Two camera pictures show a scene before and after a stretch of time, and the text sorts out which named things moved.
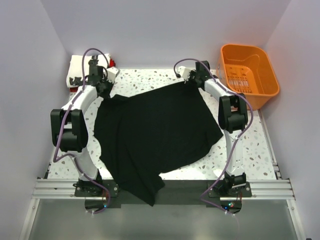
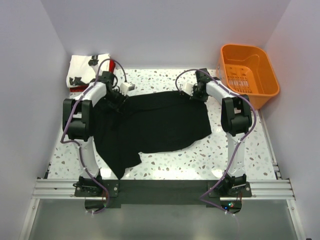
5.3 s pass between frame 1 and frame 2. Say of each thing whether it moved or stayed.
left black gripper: moved
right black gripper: moved
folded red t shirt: stayed
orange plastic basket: stayed
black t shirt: moved
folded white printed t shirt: stayed
